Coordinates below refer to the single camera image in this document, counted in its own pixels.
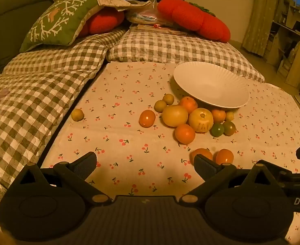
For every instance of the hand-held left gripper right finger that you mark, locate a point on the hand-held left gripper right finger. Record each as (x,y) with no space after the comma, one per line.
(203,167)

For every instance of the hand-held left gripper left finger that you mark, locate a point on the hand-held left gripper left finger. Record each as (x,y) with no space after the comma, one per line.
(85,164)

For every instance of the glossy orange tomato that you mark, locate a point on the glossy orange tomato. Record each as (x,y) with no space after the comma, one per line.
(224,156)
(203,152)
(147,118)

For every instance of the green tangerine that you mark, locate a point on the green tangerine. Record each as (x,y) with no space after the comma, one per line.
(217,130)

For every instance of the green-orange tangerine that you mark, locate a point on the green-orange tangerine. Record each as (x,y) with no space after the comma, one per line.
(229,128)

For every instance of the yellow citrus with brown marks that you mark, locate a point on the yellow citrus with brown marks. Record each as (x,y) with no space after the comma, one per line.
(201,120)

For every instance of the small yellow-green citrus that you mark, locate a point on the small yellow-green citrus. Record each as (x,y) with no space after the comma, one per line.
(160,105)
(77,114)
(230,116)
(168,99)

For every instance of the large yellow citrus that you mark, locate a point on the large yellow citrus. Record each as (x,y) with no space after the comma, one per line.
(175,115)

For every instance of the white ribbed plate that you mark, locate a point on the white ribbed plate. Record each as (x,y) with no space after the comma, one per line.
(211,84)

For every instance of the cherry print cloth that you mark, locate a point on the cherry print cloth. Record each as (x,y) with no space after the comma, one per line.
(119,143)

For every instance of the grey gingham quilt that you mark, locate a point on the grey gingham quilt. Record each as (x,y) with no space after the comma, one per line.
(37,86)

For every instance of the wooden shelf unit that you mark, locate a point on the wooden shelf unit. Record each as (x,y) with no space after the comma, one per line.
(290,43)

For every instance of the plain red cushion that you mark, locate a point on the plain red cushion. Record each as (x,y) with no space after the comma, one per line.
(101,20)

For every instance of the stack of books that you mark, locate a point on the stack of books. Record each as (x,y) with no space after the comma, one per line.
(155,29)

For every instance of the beige curtain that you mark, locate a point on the beige curtain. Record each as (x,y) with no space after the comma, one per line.
(264,12)

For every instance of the green embroidered cushion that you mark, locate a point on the green embroidered cushion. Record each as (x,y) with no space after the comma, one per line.
(60,17)

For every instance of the red tomato cushion green top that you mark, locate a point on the red tomato cushion green top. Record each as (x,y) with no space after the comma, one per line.
(190,15)

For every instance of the green sofa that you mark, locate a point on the green sofa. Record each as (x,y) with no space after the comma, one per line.
(4,28)

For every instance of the clear plastic bag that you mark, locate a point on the clear plastic bag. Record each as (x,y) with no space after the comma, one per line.
(150,15)

